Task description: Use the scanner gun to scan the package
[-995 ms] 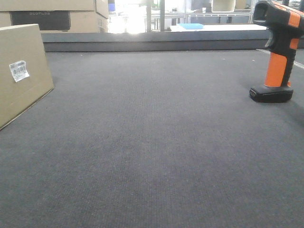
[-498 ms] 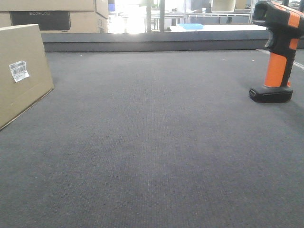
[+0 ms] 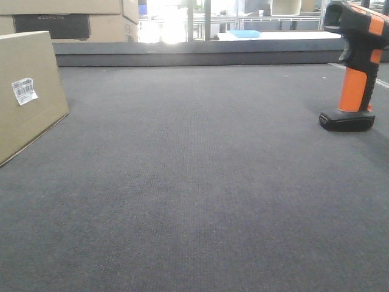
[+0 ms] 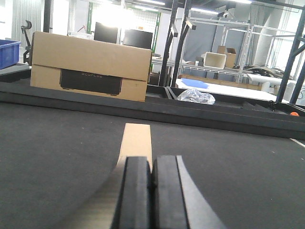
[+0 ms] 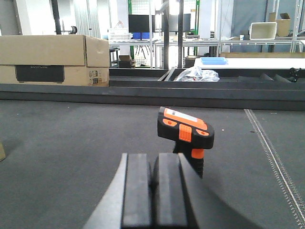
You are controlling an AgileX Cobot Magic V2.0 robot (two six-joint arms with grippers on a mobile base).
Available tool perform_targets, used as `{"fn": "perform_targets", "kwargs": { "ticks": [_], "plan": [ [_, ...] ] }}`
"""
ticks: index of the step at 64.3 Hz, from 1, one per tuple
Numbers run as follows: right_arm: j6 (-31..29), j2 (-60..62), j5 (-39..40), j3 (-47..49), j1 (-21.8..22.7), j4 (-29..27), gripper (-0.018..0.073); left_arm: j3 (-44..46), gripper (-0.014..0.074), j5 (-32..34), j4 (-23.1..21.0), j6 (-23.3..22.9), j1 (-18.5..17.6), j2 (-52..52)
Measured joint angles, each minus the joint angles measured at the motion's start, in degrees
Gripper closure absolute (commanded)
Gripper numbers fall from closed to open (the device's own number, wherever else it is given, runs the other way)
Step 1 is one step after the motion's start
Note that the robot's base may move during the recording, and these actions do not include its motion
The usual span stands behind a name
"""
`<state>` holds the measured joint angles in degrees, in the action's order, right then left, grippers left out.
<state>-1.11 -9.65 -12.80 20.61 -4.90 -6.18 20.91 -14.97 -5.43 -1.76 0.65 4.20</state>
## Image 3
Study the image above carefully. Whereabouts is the brown cardboard package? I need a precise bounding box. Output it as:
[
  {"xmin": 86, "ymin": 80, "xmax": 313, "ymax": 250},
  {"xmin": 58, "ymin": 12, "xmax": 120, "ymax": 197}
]
[{"xmin": 1, "ymin": 31, "xmax": 69, "ymax": 165}]

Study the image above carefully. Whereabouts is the orange black barcode scanner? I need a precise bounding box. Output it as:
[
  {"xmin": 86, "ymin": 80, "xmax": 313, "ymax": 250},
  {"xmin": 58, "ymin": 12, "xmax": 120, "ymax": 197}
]
[{"xmin": 318, "ymin": 1, "xmax": 388, "ymax": 132}]

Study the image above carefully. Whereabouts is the lower stacked cardboard box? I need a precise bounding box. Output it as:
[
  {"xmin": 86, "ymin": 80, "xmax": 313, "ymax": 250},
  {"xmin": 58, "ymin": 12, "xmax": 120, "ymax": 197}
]
[{"xmin": 1, "ymin": 13, "xmax": 139, "ymax": 43}]

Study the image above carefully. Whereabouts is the stacked cardboard box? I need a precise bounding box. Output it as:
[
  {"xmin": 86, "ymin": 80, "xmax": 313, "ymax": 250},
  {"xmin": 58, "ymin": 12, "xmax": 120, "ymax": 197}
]
[
  {"xmin": 1, "ymin": 0, "xmax": 139, "ymax": 24},
  {"xmin": 1, "ymin": 13, "xmax": 139, "ymax": 43}
]

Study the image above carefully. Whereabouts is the upper stacked cardboard box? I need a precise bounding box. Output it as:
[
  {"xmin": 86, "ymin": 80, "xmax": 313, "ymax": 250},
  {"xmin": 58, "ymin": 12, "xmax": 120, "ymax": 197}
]
[{"xmin": 1, "ymin": 0, "xmax": 139, "ymax": 24}]

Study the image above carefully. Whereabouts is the blue flat tray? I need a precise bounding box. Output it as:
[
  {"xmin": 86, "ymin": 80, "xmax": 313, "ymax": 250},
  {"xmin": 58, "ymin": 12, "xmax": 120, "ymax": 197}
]
[{"xmin": 226, "ymin": 30, "xmax": 261, "ymax": 39}]

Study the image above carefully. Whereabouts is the white barcode label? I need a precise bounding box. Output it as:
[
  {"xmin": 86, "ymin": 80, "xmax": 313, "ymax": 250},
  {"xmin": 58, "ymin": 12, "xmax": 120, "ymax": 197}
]
[{"xmin": 12, "ymin": 77, "xmax": 38, "ymax": 106}]

